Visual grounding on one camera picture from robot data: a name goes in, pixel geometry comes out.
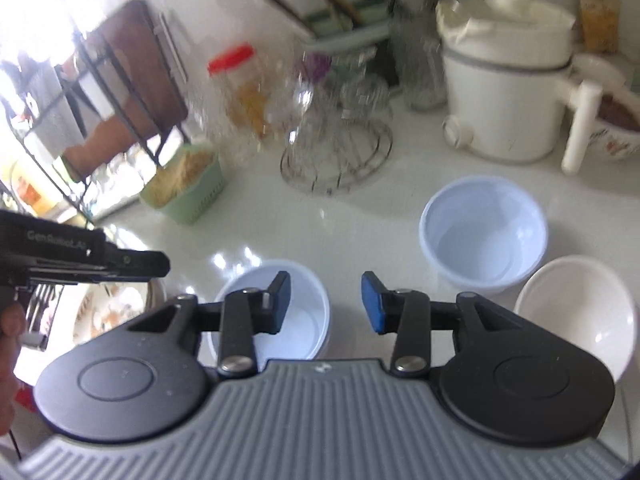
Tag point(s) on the light blue bowl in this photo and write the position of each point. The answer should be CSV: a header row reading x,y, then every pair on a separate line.
x,y
480,240
300,325

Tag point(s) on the leaf patterned plate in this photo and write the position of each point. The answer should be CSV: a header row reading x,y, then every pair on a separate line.
x,y
115,315

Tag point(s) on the white bowl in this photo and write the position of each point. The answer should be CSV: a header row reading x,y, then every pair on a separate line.
x,y
575,300

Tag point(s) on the person's left hand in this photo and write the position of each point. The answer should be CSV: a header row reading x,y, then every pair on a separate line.
x,y
10,325

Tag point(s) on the white electric cooker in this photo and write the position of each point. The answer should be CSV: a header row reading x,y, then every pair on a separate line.
x,y
500,110

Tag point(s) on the green chopstick holder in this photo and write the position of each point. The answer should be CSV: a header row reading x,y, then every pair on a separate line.
x,y
350,35

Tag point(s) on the glass jar red lid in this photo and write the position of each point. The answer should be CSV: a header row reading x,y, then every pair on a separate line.
x,y
240,95

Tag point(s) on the tall glass pitcher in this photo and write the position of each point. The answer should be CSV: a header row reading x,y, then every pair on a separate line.
x,y
420,75

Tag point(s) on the green plastic basket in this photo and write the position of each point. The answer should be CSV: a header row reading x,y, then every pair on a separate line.
x,y
190,205

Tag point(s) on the yellow sponge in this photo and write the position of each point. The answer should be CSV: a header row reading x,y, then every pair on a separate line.
x,y
600,22

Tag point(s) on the black metal dish rack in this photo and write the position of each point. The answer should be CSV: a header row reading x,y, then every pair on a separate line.
x,y
142,146

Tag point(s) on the dark brown cutting board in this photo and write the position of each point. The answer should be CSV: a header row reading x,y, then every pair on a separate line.
x,y
130,60

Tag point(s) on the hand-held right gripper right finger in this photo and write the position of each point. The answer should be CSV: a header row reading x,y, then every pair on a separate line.
x,y
372,305

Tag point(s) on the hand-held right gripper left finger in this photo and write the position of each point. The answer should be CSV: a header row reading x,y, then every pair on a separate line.
x,y
280,305

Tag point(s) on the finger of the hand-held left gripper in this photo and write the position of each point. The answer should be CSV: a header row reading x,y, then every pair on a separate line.
x,y
140,262
75,278

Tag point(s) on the dried noodles bundle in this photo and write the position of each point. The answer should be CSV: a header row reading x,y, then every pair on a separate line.
x,y
180,170

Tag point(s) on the patterned hanging cloth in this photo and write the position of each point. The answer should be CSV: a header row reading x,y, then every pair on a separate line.
x,y
55,120

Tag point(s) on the cluster of clear glasses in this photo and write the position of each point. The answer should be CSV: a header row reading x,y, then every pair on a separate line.
x,y
310,105

